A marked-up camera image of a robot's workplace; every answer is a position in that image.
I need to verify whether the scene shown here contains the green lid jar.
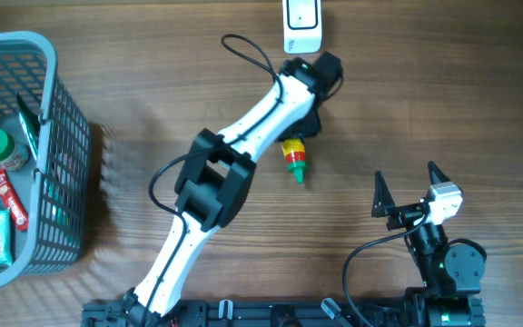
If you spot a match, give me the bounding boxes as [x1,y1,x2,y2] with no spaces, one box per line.
[0,129,30,171]

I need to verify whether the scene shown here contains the red sauce bottle green cap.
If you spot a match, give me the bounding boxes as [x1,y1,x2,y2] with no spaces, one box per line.
[281,138,307,184]

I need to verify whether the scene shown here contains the red coffee stick sachet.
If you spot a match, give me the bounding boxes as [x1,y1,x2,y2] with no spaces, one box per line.
[0,168,29,232]

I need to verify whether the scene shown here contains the camera black cable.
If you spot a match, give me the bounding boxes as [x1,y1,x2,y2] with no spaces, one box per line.
[147,34,285,314]
[341,209,430,327]

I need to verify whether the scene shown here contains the green 3M gloves packet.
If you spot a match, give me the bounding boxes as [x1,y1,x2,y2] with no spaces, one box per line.
[16,94,41,160]

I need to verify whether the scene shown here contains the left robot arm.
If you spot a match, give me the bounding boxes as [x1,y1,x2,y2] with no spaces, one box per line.
[123,52,343,326]

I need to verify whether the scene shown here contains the left camera black cable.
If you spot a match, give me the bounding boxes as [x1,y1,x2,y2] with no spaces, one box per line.
[147,34,285,314]

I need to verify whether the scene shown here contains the white barcode scanner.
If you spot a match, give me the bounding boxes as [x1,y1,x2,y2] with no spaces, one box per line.
[282,0,322,55]

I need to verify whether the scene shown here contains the grey plastic shopping basket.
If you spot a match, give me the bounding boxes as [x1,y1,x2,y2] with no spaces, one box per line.
[0,31,92,287]

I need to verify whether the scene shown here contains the right camera black cable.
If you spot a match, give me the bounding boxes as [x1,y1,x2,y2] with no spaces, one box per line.
[341,209,430,327]

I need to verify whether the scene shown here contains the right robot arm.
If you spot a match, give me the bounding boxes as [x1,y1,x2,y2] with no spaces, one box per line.
[371,162,487,327]

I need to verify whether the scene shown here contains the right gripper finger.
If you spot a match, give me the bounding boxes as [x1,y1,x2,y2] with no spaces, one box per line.
[371,171,396,217]
[428,161,450,185]

